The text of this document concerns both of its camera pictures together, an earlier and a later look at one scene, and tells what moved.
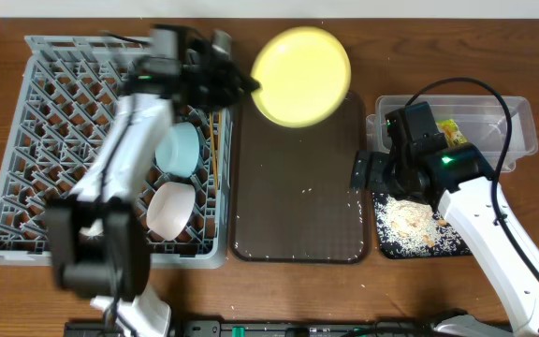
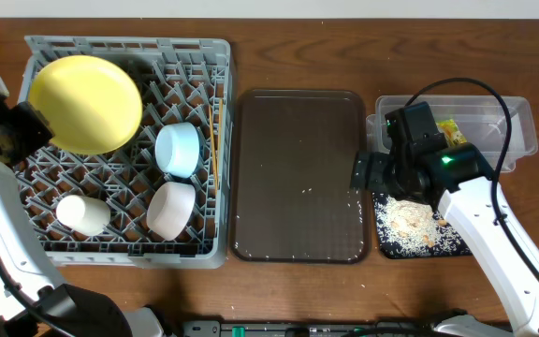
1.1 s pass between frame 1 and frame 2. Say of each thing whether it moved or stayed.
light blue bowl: stayed
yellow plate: moved
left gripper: moved
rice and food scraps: stayed
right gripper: stayed
